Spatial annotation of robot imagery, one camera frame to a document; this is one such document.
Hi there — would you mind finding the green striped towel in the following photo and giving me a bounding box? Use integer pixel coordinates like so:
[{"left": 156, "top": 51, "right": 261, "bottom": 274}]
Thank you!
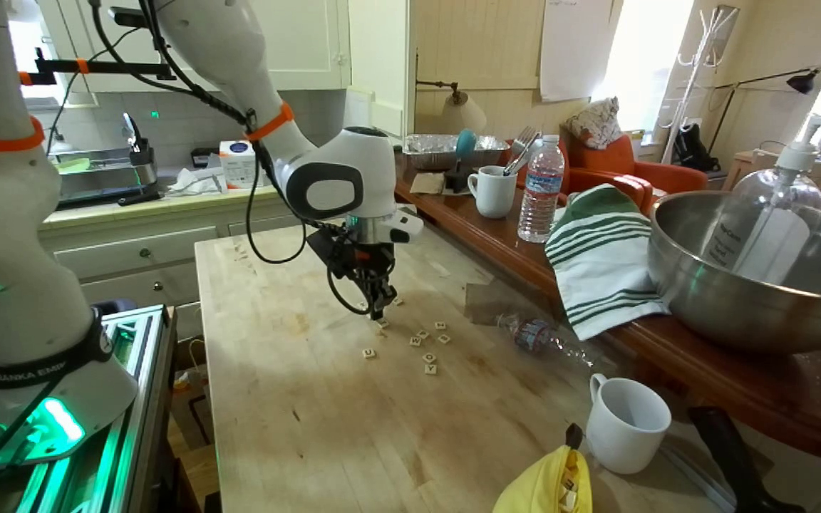
[{"left": 544, "top": 184, "right": 666, "bottom": 342}]

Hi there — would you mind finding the small white mug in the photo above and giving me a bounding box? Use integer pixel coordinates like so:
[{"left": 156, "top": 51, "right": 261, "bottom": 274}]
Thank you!
[{"left": 588, "top": 372, "right": 673, "bottom": 475}]

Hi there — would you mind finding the steel mixing bowl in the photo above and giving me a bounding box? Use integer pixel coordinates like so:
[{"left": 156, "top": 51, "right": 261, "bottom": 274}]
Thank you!
[{"left": 648, "top": 191, "right": 821, "bottom": 353}]

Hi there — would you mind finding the crumpled clear plastic bottle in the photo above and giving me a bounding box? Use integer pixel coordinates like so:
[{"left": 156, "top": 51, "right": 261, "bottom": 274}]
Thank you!
[{"left": 495, "top": 312, "right": 596, "bottom": 369}]

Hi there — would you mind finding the aluminium foil tray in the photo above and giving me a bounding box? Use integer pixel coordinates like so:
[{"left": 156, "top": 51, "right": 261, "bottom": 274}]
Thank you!
[{"left": 401, "top": 133, "right": 511, "bottom": 155}]

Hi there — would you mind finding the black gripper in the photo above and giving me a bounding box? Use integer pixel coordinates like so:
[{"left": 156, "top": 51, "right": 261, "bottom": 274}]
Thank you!
[{"left": 309, "top": 208, "right": 424, "bottom": 318}]

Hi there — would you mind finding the yellow bowl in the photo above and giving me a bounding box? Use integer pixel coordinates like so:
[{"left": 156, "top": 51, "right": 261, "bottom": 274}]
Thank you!
[{"left": 492, "top": 443, "right": 594, "bottom": 513}]

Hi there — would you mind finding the black scoop stand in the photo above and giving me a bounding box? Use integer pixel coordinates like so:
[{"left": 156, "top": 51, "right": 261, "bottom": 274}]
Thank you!
[{"left": 445, "top": 155, "right": 474, "bottom": 194}]

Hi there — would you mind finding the orange armchair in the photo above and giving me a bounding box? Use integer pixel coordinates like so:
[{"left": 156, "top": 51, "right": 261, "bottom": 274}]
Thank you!
[{"left": 561, "top": 133, "right": 708, "bottom": 214}]

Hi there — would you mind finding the clear water bottle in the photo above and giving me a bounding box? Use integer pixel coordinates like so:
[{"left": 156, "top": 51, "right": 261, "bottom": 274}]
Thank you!
[{"left": 515, "top": 133, "right": 565, "bottom": 242}]

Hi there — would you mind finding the white coat rack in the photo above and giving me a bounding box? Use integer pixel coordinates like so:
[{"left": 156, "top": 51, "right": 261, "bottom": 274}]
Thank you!
[{"left": 659, "top": 0, "right": 742, "bottom": 138}]

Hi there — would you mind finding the black desk lamp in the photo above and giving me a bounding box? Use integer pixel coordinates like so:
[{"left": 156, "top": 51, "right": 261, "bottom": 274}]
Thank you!
[{"left": 708, "top": 66, "right": 821, "bottom": 155}]

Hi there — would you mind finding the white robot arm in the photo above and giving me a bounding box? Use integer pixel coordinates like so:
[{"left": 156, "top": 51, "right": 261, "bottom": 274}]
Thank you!
[{"left": 0, "top": 0, "right": 421, "bottom": 462}]

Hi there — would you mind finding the white mug with utensils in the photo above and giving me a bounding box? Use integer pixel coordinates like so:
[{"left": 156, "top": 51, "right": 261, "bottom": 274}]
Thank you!
[{"left": 467, "top": 145, "right": 528, "bottom": 220}]

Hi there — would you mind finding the pile of letter tiles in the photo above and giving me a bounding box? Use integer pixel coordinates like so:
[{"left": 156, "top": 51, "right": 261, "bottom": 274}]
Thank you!
[{"left": 407, "top": 322, "right": 452, "bottom": 375}]

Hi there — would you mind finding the dark wooden side table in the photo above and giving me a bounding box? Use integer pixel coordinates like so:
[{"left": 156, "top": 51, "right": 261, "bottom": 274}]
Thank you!
[{"left": 397, "top": 180, "right": 821, "bottom": 455}]

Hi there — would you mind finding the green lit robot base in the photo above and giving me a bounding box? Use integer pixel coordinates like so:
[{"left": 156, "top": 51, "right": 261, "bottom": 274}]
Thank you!
[{"left": 0, "top": 306, "right": 172, "bottom": 513}]

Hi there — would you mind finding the hand sanitizer pump bottle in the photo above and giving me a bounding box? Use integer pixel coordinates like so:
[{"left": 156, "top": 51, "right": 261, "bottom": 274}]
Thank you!
[{"left": 700, "top": 113, "right": 821, "bottom": 285}]

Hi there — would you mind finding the blue measuring scoop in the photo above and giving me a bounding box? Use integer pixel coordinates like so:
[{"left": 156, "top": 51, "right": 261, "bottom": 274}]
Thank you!
[{"left": 455, "top": 128, "right": 477, "bottom": 158}]

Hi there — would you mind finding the brown paper sheet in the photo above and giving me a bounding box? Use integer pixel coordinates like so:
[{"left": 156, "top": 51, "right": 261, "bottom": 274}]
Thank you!
[{"left": 411, "top": 174, "right": 445, "bottom": 195}]

